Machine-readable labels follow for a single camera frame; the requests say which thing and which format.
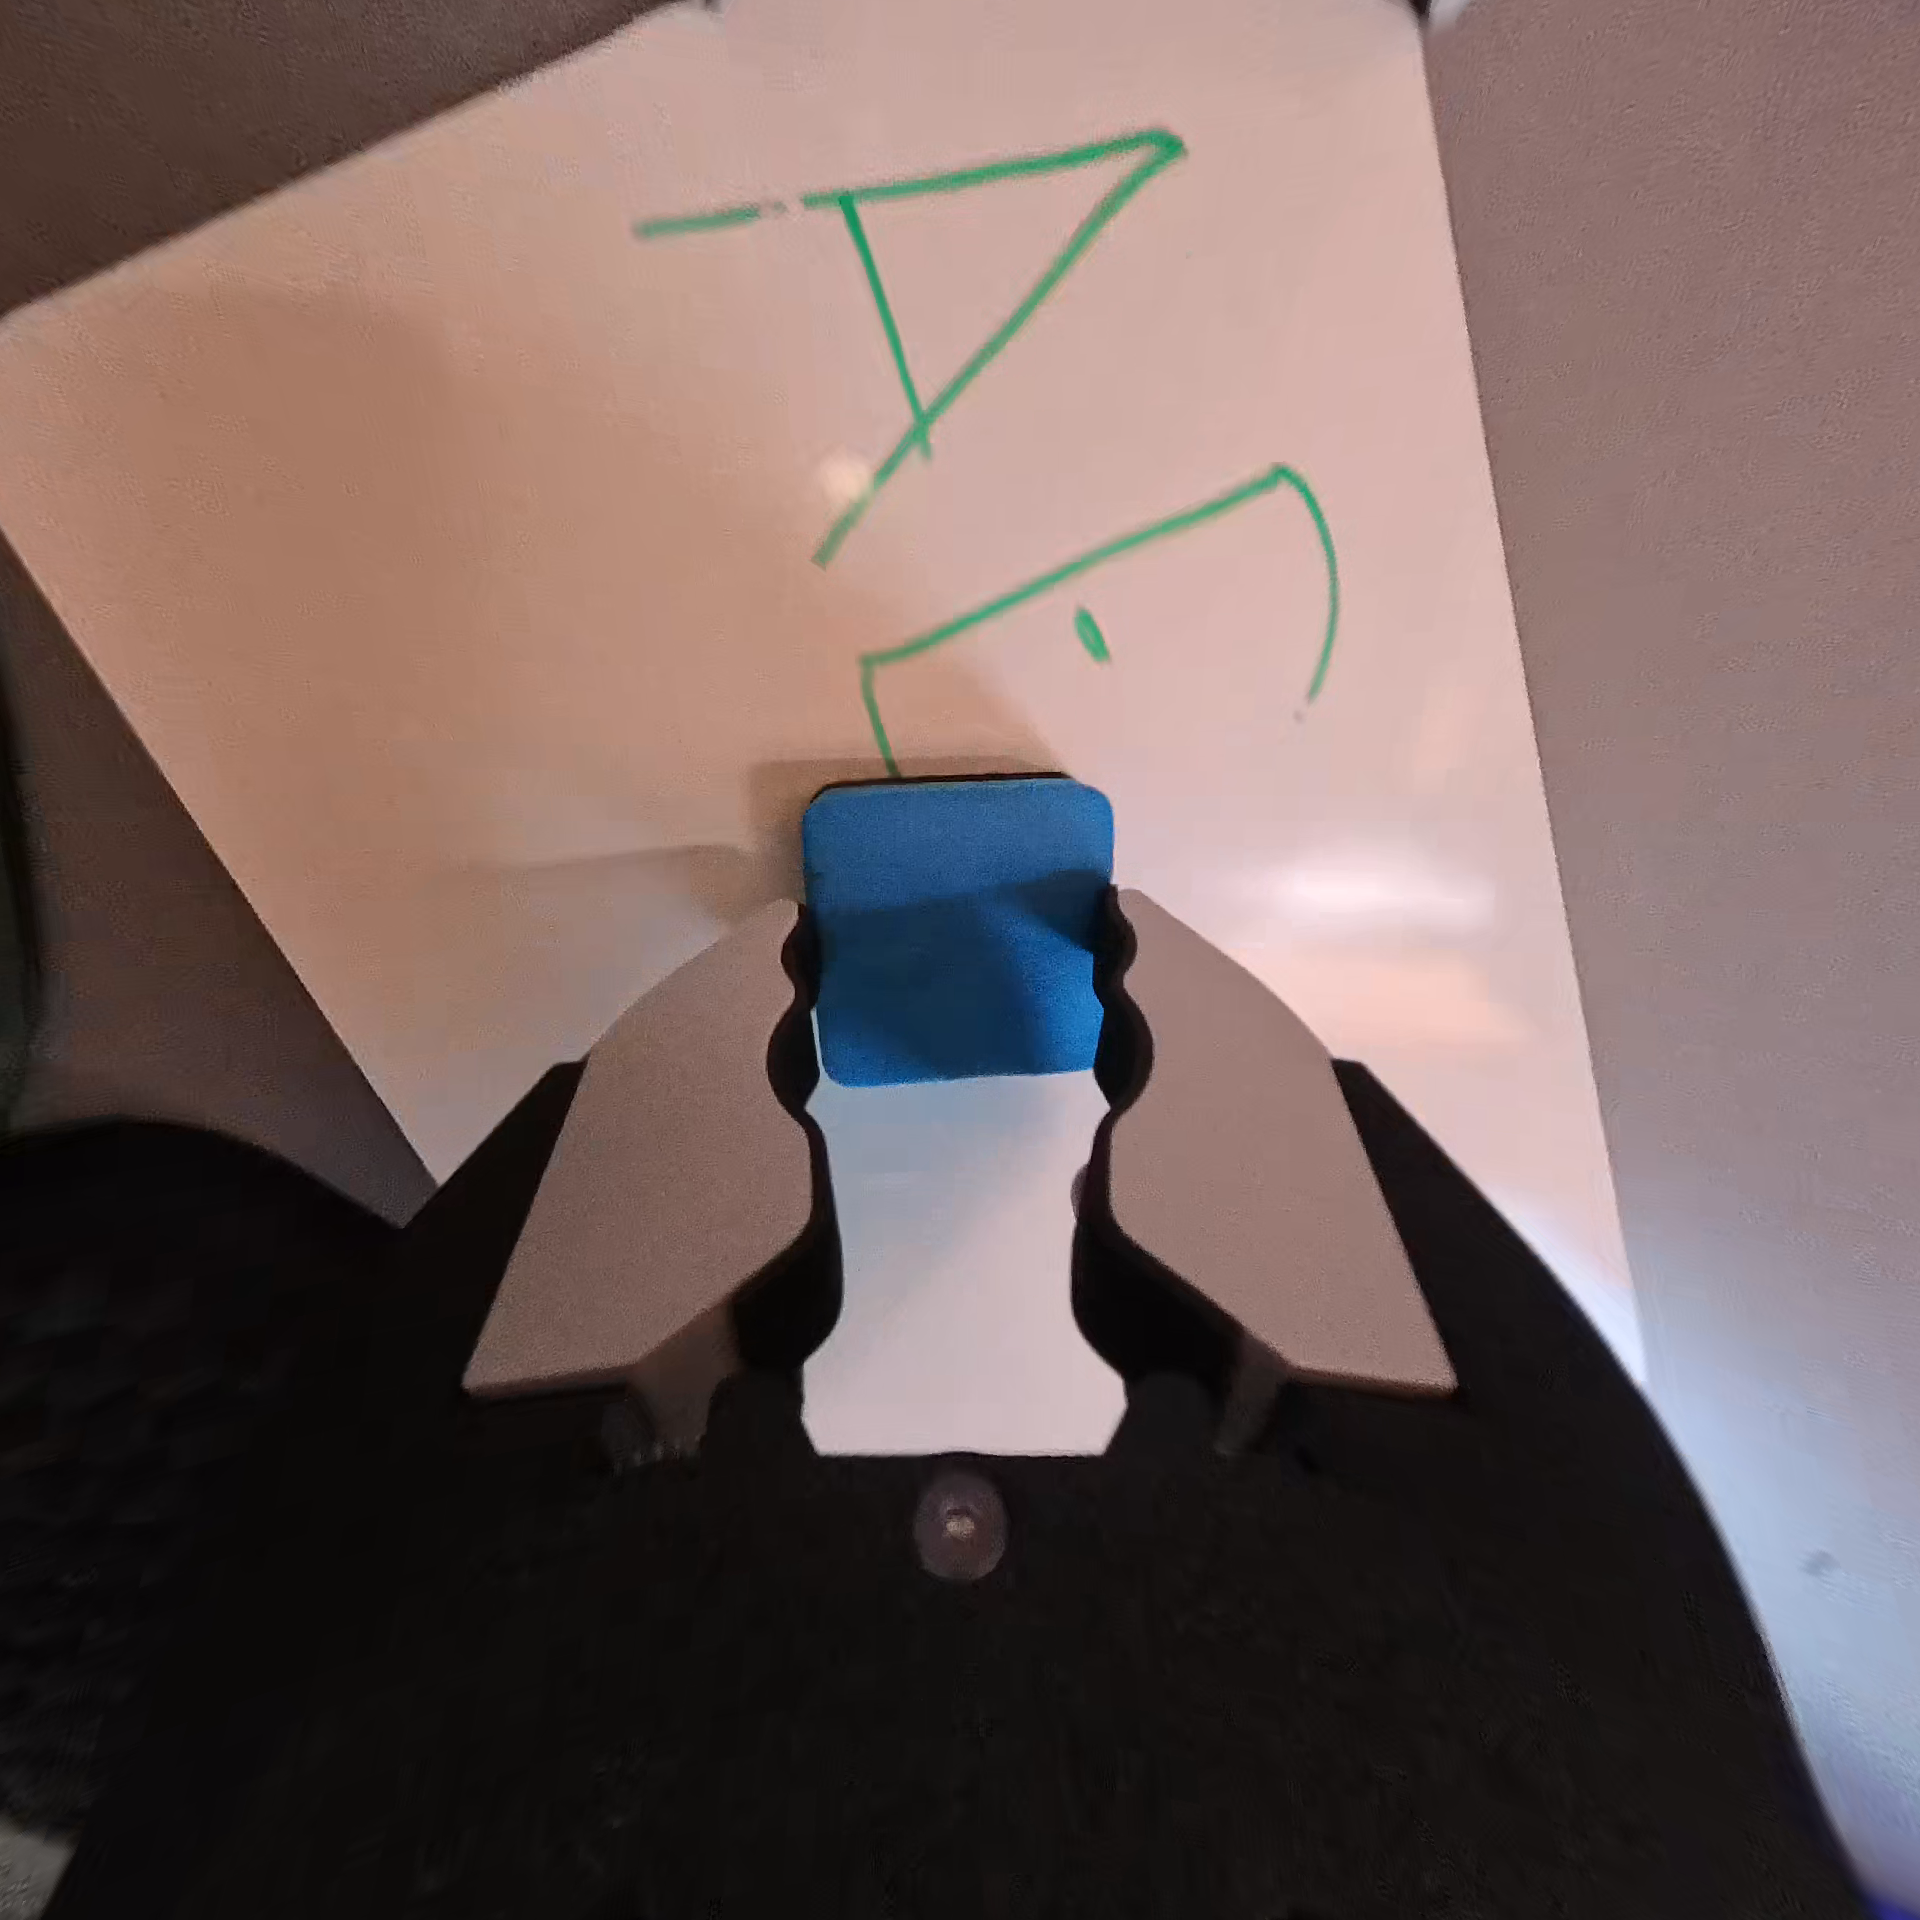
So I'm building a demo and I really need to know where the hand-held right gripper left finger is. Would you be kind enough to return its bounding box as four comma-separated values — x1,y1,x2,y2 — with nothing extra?
460,909,841,1455

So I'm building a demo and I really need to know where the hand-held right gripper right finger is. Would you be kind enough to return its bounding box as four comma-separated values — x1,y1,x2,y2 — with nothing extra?
1073,890,1463,1455

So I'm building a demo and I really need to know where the blue whiteboard eraser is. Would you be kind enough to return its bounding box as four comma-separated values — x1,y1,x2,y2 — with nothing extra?
793,772,1124,1090

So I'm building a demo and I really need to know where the white whiteboard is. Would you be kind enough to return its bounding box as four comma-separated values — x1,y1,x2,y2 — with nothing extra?
0,0,1655,1461

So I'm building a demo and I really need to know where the black textured wrist pad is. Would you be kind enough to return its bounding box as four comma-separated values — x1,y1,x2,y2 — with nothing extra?
0,1120,447,1838

